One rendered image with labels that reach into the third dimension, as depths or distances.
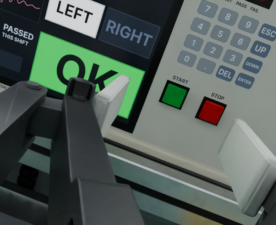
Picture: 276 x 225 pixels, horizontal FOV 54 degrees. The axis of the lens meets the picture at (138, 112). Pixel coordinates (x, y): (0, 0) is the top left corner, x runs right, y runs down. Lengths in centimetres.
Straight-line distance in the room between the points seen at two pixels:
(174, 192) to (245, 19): 17
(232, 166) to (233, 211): 11
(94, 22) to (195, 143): 15
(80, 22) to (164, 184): 17
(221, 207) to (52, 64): 21
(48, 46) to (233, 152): 19
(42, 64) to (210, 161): 19
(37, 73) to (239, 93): 19
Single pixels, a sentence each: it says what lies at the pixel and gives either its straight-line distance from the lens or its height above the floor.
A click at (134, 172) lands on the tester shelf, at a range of 26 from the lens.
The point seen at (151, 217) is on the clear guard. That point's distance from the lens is 29.
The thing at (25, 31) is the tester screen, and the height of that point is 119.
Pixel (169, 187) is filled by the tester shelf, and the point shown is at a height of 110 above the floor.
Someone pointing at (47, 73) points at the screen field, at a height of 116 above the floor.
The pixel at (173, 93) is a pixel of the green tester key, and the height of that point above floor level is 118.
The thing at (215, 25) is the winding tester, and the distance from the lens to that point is 26.
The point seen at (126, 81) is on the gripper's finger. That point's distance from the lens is 18.
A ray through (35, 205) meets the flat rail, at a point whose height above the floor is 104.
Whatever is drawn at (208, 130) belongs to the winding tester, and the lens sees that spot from 27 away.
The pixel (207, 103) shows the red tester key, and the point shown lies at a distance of 26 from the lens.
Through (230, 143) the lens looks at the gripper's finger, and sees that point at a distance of 19.
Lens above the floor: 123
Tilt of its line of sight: 17 degrees down
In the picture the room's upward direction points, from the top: 21 degrees clockwise
